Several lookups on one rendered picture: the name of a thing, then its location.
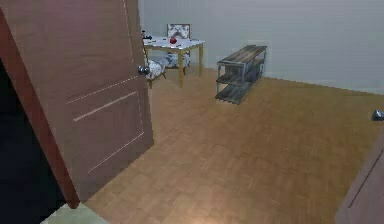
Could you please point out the patterned cushion wooden chair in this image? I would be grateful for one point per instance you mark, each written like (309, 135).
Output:
(179, 31)
(155, 69)

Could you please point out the grey metal wooden shelf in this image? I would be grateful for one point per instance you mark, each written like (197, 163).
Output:
(240, 75)

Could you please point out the silver round door knob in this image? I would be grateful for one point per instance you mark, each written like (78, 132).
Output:
(377, 115)
(143, 70)

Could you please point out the white top wooden table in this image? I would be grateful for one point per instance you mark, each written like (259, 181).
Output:
(181, 45)

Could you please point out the red apple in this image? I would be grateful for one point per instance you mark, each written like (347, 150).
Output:
(173, 40)

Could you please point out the brown wooden room door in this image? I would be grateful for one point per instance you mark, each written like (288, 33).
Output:
(83, 83)

